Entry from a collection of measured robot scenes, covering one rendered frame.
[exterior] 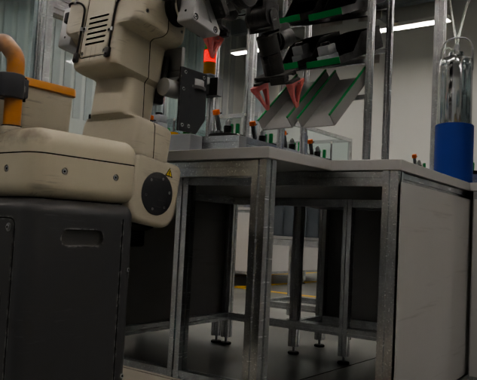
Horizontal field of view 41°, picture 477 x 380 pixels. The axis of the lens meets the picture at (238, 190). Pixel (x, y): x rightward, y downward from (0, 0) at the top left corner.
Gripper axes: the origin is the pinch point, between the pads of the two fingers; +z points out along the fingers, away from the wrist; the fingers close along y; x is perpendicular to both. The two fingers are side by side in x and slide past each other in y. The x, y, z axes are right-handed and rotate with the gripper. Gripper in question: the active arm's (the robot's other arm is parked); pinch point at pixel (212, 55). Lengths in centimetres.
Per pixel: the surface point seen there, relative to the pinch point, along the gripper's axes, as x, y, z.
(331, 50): -12.4, -38.8, -0.2
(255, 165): 37, -42, 41
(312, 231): -202, 64, 63
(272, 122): -12.1, -17.3, 22.2
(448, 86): -93, -53, -2
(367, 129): -22, -48, 25
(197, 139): 2.3, 3.2, 29.0
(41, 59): 1, 87, -8
